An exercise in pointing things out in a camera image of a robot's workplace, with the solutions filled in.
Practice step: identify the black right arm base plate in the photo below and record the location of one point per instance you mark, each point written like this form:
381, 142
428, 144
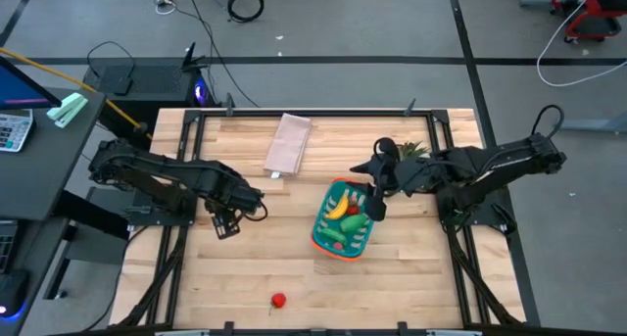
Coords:
495, 216

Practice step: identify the black computer tower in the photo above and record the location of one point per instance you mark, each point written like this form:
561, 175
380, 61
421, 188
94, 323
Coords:
147, 86

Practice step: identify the mint green stapler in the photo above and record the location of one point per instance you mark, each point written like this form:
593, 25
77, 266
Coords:
67, 110

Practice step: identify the red toy fruit with stem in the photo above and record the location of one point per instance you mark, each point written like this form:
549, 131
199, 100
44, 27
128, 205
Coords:
278, 300

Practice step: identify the teal basket orange rim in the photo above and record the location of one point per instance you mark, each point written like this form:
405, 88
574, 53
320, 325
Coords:
360, 240

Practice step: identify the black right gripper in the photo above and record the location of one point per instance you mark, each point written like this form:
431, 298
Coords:
409, 174

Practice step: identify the black aluminium table frame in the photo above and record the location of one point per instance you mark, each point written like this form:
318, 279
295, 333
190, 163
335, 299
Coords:
318, 113

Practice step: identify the folded pink cloth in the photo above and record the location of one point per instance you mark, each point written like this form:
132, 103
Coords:
289, 145

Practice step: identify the black table clamp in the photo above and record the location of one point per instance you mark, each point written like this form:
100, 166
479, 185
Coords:
229, 106
228, 327
402, 327
409, 107

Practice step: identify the grey calculator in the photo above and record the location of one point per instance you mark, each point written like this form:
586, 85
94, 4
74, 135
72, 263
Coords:
14, 130

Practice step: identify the black desk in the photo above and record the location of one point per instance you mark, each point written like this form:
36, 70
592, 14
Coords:
44, 179

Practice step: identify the green toy pea pod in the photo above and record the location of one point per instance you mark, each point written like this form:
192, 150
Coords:
333, 235

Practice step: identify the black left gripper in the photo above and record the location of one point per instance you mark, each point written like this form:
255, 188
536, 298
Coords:
242, 196

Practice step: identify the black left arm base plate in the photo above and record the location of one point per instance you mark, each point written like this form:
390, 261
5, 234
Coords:
147, 216

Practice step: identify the black computer mouse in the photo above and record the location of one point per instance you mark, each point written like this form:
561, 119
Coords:
11, 292

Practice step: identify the dark keyboard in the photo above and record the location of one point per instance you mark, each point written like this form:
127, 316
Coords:
6, 245

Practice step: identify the grey floor leg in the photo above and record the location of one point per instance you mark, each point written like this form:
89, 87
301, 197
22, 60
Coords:
536, 2

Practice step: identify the grey floor beam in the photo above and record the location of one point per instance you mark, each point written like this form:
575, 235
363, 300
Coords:
593, 124

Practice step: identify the green spiky leaf crown toy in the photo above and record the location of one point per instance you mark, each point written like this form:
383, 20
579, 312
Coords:
414, 150

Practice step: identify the black antenna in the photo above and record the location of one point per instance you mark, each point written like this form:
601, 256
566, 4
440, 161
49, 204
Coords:
191, 57

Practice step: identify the yellow toy banana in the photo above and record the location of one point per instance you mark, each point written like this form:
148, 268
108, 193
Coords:
338, 208

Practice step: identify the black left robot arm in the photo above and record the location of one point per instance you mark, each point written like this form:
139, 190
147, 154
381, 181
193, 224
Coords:
161, 172

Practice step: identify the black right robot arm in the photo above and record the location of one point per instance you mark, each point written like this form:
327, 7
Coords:
504, 157

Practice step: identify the black desk leg frame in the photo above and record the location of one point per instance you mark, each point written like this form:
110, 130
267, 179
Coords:
73, 248

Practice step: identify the large green toy vegetable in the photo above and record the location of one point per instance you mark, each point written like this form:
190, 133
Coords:
353, 223

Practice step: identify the computer monitor blue screen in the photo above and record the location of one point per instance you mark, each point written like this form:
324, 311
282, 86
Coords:
19, 88

